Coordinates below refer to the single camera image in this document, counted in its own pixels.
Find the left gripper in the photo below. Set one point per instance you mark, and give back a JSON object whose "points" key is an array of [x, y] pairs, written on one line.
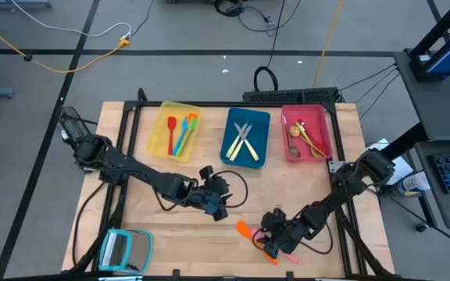
{"points": [[203, 197]]}

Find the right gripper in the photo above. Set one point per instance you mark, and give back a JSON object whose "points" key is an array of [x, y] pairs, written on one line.
{"points": [[285, 236]]}

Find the wide orange silicone spatula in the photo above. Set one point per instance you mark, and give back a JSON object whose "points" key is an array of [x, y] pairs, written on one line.
{"points": [[244, 229]]}

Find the brown wooden spoon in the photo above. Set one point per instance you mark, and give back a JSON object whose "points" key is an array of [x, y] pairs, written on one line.
{"points": [[294, 152]]}

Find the green silicone spatula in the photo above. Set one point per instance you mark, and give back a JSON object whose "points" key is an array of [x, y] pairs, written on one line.
{"points": [[193, 125]]}

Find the blue silicone spatula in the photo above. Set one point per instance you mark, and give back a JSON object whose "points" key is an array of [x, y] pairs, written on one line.
{"points": [[184, 126]]}

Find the gold metal spoon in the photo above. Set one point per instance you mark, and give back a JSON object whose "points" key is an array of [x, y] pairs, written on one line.
{"points": [[294, 131]]}

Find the red silicone spatula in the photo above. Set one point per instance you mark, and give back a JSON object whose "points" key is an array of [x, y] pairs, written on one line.
{"points": [[171, 123]]}

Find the yellow-green spoon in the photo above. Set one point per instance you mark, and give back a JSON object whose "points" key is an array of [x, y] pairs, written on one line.
{"points": [[315, 153]]}

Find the red silicone spoon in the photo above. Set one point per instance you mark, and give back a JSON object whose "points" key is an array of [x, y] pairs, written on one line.
{"points": [[307, 130]]}

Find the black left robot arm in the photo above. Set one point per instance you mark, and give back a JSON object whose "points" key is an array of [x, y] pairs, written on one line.
{"points": [[131, 168]]}

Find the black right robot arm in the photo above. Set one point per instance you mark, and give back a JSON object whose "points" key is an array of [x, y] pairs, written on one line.
{"points": [[326, 207]]}

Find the pink silicone spatula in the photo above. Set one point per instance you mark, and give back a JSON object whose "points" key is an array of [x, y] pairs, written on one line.
{"points": [[289, 257]]}

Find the blue plastic bin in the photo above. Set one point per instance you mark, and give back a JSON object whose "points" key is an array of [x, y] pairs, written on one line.
{"points": [[260, 121]]}

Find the yellow plastic bin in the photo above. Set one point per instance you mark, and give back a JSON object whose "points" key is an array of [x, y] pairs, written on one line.
{"points": [[156, 136]]}

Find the teal framed metal box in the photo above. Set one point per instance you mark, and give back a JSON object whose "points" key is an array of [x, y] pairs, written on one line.
{"points": [[131, 251]]}

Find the black vented electronics box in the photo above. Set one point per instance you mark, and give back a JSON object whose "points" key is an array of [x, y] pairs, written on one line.
{"points": [[287, 95]]}

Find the pink plastic bin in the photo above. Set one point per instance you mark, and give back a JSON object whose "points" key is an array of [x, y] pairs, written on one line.
{"points": [[318, 117]]}

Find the black caster wheel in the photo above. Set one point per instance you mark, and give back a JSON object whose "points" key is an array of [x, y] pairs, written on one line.
{"points": [[422, 227]]}

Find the white wipes canister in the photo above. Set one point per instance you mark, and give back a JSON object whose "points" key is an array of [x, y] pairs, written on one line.
{"points": [[416, 183]]}

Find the grey monitor desk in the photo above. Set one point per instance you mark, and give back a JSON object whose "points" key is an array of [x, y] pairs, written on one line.
{"points": [[436, 109]]}

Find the black monitor pole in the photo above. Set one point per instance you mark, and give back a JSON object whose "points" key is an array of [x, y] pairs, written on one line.
{"points": [[443, 27]]}

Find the black aluminium rig frame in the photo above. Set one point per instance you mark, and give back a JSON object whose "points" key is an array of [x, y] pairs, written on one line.
{"points": [[229, 104]]}

